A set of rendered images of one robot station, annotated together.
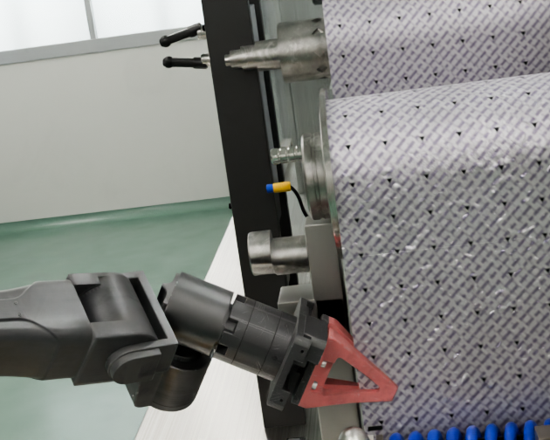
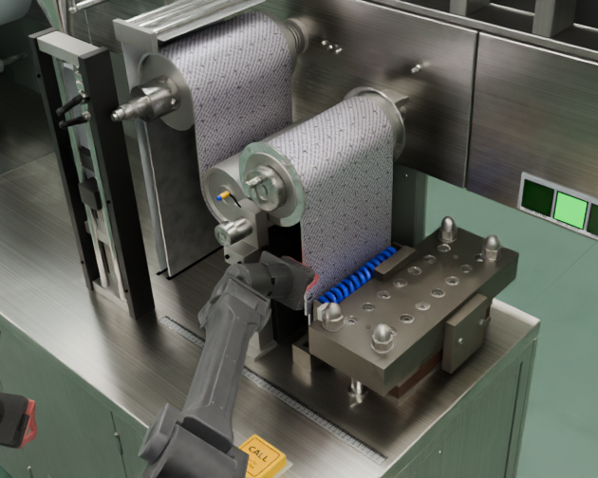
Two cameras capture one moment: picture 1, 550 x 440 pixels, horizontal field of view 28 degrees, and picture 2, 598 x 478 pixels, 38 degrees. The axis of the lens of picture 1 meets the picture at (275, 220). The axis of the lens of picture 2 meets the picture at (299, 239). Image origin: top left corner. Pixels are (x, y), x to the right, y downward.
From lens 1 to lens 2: 1.01 m
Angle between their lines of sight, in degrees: 51
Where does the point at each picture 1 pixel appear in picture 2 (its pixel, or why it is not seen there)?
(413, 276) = (326, 224)
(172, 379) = not seen: hidden behind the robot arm
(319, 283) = (260, 239)
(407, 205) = (325, 193)
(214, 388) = (60, 310)
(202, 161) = not seen: outside the picture
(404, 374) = (320, 268)
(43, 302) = (240, 311)
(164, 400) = not seen: hidden behind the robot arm
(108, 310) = (249, 300)
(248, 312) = (274, 270)
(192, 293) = (255, 273)
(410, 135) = (323, 160)
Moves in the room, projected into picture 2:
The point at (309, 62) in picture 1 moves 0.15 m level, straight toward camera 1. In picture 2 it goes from (167, 109) to (232, 133)
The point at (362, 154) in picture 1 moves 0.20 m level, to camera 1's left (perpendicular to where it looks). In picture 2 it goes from (308, 176) to (226, 237)
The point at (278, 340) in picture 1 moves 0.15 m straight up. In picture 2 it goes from (289, 278) to (285, 198)
